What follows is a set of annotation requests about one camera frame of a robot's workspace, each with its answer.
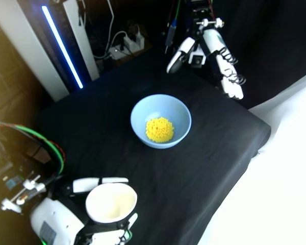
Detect black table cloth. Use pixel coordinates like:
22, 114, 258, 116
37, 43, 272, 245

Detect white column with blue light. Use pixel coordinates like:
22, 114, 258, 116
0, 0, 100, 103

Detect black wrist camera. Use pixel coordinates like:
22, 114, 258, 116
189, 52, 208, 68

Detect black backdrop curtain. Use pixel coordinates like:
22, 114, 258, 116
214, 0, 306, 109

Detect red cable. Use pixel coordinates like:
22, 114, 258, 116
14, 124, 66, 168

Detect yellow beads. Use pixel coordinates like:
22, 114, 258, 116
145, 116, 175, 143

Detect white power strip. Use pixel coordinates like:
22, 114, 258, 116
109, 34, 146, 61

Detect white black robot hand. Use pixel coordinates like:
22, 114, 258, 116
30, 176, 139, 245
166, 28, 246, 101

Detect white cup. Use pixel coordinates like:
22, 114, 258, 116
85, 182, 139, 225

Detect white power cable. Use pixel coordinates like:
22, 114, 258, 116
92, 0, 130, 60

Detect green cable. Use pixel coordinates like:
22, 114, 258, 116
0, 120, 65, 177

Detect blue bowl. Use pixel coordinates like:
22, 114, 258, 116
130, 94, 193, 150

